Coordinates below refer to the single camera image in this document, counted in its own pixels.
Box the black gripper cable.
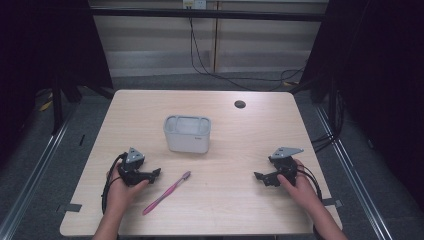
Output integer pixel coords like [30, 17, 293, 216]
[101, 152, 129, 215]
[296, 164, 324, 202]

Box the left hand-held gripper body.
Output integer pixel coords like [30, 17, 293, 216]
[117, 147, 155, 187]

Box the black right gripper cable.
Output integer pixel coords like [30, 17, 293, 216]
[296, 164, 324, 202]

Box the person's right hand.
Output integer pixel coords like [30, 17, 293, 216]
[277, 158, 322, 212]

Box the white wall socket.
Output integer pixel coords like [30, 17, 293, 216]
[182, 0, 208, 11]

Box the black curtain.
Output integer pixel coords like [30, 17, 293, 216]
[0, 0, 114, 168]
[299, 0, 424, 208]

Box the pink toothbrush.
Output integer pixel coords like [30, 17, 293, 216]
[142, 170, 192, 216]

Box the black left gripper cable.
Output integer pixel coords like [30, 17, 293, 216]
[101, 152, 129, 215]

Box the black horizontal bar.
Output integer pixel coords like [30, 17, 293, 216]
[89, 7, 327, 23]

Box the grey toothbrush holder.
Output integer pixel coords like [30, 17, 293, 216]
[162, 114, 212, 155]

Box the grey tape strip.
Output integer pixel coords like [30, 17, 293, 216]
[55, 202, 83, 215]
[321, 197, 344, 209]

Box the yellow floor tape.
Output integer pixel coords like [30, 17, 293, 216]
[38, 92, 54, 112]

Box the aluminium floor rail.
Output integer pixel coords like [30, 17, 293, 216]
[0, 108, 78, 240]
[313, 103, 396, 240]

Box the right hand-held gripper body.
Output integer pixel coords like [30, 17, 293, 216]
[267, 146, 305, 187]

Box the bundle of black cables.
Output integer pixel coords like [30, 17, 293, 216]
[310, 89, 346, 154]

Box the black floor cable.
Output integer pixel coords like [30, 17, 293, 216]
[188, 16, 306, 92]

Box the person's left hand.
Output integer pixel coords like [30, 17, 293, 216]
[105, 163, 150, 216]

